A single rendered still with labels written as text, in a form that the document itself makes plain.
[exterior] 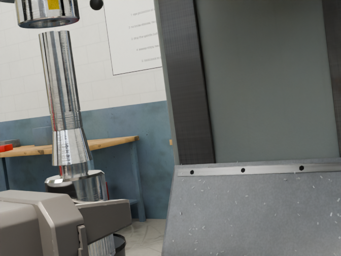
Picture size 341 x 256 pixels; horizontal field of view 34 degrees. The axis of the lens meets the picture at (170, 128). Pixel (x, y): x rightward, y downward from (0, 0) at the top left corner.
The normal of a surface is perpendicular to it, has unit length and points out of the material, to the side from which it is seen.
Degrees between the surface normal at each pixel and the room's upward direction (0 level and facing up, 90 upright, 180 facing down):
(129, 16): 90
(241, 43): 90
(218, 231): 64
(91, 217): 90
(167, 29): 90
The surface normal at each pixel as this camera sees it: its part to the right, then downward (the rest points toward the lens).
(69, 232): 0.67, -0.05
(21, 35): -0.56, 0.12
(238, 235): -0.58, -0.33
